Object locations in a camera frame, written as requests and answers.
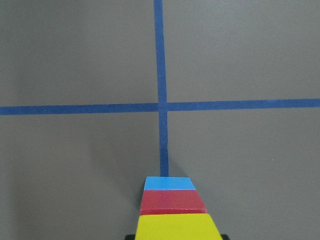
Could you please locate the yellow cube block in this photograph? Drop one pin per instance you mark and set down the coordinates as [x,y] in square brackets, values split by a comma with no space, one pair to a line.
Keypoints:
[188,226]

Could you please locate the blue cube block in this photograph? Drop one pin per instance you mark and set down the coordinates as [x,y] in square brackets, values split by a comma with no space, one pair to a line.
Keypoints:
[168,183]

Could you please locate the red cube block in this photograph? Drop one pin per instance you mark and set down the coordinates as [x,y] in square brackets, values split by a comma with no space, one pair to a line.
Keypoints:
[160,202]

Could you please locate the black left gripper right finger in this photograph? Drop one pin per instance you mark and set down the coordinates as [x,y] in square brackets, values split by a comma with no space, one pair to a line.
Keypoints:
[225,237]

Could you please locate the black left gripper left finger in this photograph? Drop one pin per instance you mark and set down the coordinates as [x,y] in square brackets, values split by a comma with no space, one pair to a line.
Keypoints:
[130,237]

